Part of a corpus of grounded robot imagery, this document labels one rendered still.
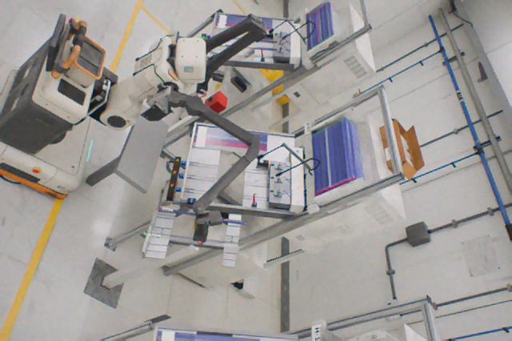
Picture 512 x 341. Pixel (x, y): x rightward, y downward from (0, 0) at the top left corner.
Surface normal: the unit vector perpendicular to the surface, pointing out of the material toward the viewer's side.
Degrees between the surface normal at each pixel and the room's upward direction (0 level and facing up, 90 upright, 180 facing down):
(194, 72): 90
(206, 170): 43
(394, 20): 90
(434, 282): 90
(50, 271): 0
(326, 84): 90
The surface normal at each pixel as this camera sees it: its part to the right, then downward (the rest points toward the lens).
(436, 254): -0.63, -0.53
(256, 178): 0.13, -0.64
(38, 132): 0.03, 0.81
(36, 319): 0.77, -0.39
